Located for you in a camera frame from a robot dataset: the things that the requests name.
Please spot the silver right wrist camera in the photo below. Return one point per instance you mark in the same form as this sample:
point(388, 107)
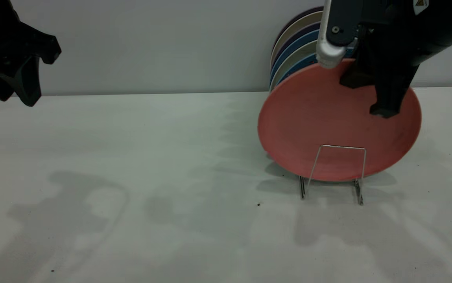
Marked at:
point(330, 55)

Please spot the beige round plate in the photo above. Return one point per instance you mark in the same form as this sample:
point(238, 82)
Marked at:
point(304, 21)
point(294, 59)

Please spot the pink round plate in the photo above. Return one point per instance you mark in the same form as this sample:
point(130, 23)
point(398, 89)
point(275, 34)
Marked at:
point(320, 125)

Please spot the dark purple round plate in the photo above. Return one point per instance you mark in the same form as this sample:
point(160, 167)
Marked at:
point(300, 32)
point(308, 11)

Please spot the blue round plate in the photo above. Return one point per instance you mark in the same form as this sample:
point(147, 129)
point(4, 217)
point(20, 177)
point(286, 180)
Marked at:
point(302, 65)
point(296, 43)

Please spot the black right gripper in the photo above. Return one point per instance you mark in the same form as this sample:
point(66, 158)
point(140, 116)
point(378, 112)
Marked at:
point(391, 35)

